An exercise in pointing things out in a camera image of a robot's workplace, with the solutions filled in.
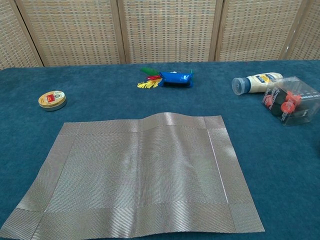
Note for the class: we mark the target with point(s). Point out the round tin with yellow lid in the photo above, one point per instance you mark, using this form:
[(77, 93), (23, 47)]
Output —
[(52, 98)]

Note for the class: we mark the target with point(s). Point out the blue table cover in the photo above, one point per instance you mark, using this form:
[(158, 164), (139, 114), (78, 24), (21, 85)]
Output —
[(100, 100)]

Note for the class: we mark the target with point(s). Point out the colourful feather shuttlecock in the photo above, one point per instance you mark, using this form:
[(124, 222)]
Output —
[(147, 85)]

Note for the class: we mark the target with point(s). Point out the grey-beige woven placemat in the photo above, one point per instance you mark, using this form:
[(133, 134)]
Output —
[(125, 175)]

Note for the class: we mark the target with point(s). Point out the clear box with black-red items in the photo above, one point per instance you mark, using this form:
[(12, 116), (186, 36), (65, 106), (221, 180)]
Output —
[(300, 100)]

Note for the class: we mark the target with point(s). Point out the mayonnaise squeeze bottle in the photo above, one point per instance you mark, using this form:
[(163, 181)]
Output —
[(257, 83)]

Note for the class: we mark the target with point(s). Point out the woven folding screen panel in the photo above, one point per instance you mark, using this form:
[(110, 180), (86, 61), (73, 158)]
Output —
[(170, 30), (75, 32), (257, 30), (12, 50), (310, 37)]

